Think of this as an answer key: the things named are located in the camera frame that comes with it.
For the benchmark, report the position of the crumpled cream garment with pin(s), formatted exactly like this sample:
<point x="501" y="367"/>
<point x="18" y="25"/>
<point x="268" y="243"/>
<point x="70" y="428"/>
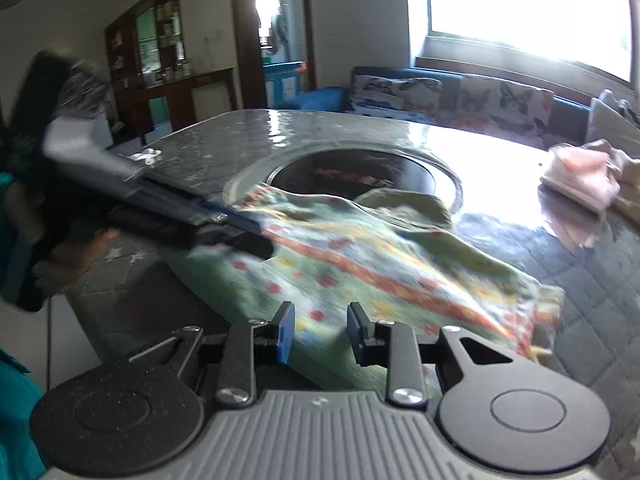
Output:
<point x="627" y="185"/>

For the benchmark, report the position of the dark wooden display cabinet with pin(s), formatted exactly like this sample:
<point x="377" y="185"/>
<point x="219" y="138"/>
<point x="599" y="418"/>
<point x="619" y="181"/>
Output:
<point x="165" y="90"/>

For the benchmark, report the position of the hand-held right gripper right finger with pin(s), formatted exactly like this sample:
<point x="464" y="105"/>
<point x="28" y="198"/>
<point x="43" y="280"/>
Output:
<point x="357" y="335"/>

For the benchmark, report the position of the butterfly print cushion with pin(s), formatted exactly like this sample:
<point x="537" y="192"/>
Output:
<point x="395" y="97"/>
<point x="500" y="107"/>

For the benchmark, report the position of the floral patchwork garment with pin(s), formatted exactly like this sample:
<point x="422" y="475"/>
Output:
<point x="350" y="265"/>

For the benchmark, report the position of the built-in black induction cooktop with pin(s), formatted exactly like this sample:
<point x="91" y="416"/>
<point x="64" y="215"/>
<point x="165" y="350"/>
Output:
<point x="350" y="172"/>

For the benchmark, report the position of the person's teal clothing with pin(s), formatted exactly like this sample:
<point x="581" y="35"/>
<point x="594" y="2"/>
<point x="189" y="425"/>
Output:
<point x="17" y="425"/>

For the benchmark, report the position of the blue sofa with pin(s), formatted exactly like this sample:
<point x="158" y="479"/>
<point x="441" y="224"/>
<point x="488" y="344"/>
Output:
<point x="315" y="97"/>

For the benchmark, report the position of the grey pillow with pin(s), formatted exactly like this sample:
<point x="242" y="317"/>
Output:
<point x="612" y="120"/>

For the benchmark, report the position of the blue and white cabinet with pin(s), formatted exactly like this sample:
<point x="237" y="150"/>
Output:
<point x="282" y="82"/>

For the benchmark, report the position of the window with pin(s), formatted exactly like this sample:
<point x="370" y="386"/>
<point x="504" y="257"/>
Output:
<point x="525" y="10"/>

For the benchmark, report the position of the brown wooden door frame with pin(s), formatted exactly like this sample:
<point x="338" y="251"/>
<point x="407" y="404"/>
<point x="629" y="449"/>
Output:
<point x="242" y="35"/>

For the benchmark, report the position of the folded pink garment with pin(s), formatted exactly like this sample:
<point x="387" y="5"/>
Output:
<point x="580" y="175"/>

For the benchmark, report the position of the white plastic clip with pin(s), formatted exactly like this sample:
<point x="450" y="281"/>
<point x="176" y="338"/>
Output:
<point x="145" y="156"/>

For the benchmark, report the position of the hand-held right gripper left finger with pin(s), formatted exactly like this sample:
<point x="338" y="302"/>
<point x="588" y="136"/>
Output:
<point x="286" y="335"/>

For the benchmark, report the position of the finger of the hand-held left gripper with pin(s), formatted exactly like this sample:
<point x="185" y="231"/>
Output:
<point x="220" y="240"/>
<point x="210" y="212"/>

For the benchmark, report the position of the person's left hand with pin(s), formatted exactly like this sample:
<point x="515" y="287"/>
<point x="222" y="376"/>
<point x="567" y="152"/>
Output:
<point x="80" y="255"/>

